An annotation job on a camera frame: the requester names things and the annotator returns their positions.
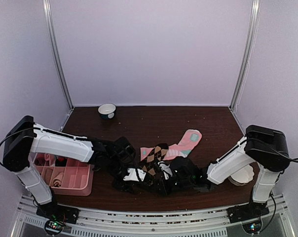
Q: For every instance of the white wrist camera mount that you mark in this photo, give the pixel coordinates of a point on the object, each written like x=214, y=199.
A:
x=165, y=169
x=135, y=174

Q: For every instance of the white paper-lined bowl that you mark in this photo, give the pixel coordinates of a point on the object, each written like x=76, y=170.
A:
x=242, y=176

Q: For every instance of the pink plastic organizer tray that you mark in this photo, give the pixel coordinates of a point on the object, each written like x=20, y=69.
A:
x=78, y=176

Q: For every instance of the pink sock with teal patches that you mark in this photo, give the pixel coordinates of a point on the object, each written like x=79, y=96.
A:
x=188, y=142

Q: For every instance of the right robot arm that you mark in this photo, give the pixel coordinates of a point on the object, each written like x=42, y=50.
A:
x=265, y=146

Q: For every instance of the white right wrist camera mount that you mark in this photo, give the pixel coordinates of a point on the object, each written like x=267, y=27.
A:
x=165, y=169

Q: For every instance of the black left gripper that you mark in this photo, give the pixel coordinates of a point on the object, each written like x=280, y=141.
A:
x=122, y=186

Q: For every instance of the grey aluminium frame post right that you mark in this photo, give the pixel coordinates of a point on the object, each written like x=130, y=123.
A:
x=250, y=41

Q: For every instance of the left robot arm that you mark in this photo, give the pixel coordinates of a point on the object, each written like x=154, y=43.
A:
x=27, y=138

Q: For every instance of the grey aluminium frame post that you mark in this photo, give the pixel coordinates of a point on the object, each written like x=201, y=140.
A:
x=250, y=41
x=57, y=60

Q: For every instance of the grey aluminium frame post left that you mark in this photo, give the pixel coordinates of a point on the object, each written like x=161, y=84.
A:
x=57, y=60

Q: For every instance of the aluminium front rail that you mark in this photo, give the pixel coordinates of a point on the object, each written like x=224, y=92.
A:
x=211, y=222

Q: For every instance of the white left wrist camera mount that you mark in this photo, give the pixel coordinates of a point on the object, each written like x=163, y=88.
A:
x=135, y=174

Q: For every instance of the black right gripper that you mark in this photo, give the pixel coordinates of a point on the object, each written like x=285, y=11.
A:
x=164, y=189

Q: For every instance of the brown beige argyle sock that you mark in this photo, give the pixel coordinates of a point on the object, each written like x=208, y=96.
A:
x=155, y=158

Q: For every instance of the dark blue white bowl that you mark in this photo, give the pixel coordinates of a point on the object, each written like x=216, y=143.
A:
x=107, y=111

